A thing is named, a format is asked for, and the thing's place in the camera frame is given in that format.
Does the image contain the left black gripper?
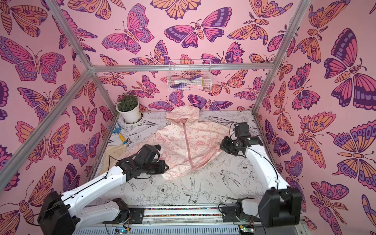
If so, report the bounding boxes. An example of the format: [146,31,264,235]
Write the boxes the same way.
[142,159,171,174]

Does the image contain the pink printed kids jacket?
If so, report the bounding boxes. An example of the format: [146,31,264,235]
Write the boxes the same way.
[123,106,229,180]

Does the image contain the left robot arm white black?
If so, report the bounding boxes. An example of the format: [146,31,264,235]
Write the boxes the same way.
[37,145,169,235]

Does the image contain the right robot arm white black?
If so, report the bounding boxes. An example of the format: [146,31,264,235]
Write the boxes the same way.
[220,122,302,228]

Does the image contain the beige work glove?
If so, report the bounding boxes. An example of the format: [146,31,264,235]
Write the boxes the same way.
[101,145,128,173]

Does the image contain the blue yellow garden rake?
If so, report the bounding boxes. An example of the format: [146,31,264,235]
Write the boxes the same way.
[109,122,131,146]

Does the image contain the potted green plant white pot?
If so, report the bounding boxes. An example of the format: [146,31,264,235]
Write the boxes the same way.
[116,93,143,124]

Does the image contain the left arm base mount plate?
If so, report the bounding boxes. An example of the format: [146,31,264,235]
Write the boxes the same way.
[111,208,145,224]

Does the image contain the aluminium front rail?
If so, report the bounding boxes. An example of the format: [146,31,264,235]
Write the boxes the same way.
[73,203,310,235]

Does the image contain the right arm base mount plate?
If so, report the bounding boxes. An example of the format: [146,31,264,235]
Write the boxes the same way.
[218,205,260,223]

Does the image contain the white wire basket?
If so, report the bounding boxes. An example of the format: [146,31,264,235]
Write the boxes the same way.
[165,59,212,92]

